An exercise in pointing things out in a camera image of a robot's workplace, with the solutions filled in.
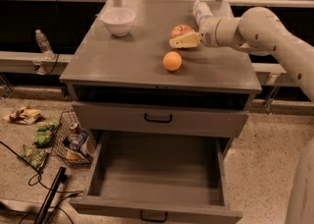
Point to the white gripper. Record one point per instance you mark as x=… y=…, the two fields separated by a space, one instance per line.
x=209 y=33

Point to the red apple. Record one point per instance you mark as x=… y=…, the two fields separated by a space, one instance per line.
x=179 y=30

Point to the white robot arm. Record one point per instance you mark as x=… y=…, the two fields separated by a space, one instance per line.
x=260 y=30

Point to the grey drawer cabinet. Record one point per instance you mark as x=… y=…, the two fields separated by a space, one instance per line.
x=129 y=70

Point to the closed top grey drawer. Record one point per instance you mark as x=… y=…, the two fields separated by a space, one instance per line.
x=161 y=120

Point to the open bottom grey drawer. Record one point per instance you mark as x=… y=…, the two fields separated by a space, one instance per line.
x=159 y=179

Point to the clear plastic water bottle lying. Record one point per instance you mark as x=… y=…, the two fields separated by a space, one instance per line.
x=201 y=12

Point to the orange fruit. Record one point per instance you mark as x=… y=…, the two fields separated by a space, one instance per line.
x=172 y=61

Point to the white bowl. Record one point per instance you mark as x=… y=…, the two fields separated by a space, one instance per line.
x=118 y=21

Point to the upright plastic water bottle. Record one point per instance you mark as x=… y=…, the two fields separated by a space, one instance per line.
x=44 y=45

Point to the soda can in basket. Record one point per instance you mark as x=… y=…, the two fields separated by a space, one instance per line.
x=75 y=128

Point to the green chip bag upper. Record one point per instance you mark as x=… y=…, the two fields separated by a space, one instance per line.
x=45 y=132

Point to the green chip bag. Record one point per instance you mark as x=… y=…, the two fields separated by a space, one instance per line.
x=45 y=132
x=35 y=158

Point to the brown snack bag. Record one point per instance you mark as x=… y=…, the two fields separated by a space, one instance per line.
x=24 y=116

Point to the green chip bag lower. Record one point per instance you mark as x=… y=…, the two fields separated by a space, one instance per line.
x=35 y=158

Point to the black bar on floor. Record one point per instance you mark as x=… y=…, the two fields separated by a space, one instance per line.
x=59 y=178

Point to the wire mesh basket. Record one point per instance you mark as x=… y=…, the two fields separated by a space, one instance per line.
x=73 y=149

